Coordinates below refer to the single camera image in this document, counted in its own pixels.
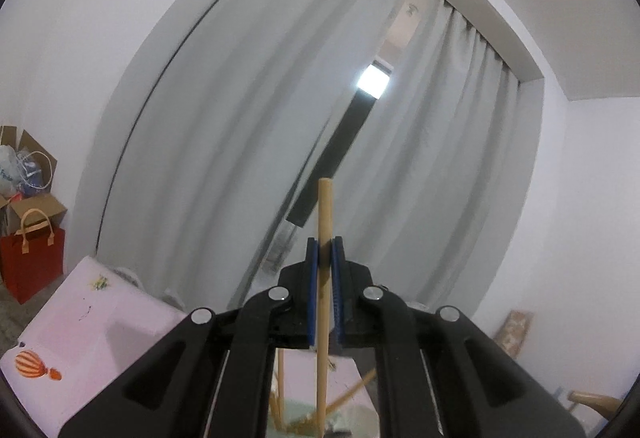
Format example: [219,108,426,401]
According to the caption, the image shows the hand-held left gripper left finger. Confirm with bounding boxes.
[59,238,321,438]

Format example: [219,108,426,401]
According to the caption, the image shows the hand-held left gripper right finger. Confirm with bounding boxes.
[330,236,587,438]

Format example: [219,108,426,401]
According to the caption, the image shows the wooden chopstick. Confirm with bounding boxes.
[315,178,333,438]

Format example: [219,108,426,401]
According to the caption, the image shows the pile of wooden chopsticks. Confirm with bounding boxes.
[270,349,378,436]

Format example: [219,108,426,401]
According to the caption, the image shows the green star-cut utensil holder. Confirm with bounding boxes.
[267,400,381,438]

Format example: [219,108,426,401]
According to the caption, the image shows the dark window behind curtains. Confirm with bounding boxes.
[285,0,421,273]

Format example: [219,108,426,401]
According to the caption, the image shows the white curtain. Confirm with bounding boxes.
[97,0,416,313]
[350,0,523,319]

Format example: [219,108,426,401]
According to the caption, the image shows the pink printed tablecloth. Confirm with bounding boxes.
[0,255,373,438]

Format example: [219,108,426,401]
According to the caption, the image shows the wooden chair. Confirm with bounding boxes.
[567,390,626,419]

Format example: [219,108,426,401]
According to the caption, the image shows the brown cardboard box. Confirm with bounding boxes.
[0,125,68,239]

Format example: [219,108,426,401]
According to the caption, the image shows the white blue plastic bag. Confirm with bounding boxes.
[0,145,26,196]

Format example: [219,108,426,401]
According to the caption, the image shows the red paper bag tan handles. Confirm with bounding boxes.
[0,208,67,305]

